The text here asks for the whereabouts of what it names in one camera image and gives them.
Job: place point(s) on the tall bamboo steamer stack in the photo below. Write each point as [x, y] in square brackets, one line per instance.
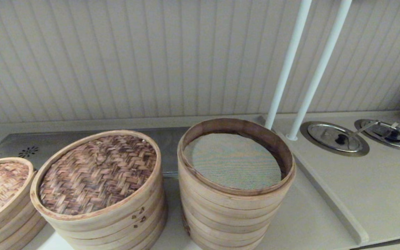
[227, 215]

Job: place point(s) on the steel drain panel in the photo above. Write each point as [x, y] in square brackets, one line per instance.
[47, 142]

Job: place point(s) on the white round pole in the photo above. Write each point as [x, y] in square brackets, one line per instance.
[286, 62]
[318, 69]

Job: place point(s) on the grey-green mesh steamer liner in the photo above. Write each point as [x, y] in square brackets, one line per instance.
[234, 163]

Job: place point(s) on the steel pot lid black knob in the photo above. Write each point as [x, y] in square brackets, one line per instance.
[399, 139]
[328, 133]

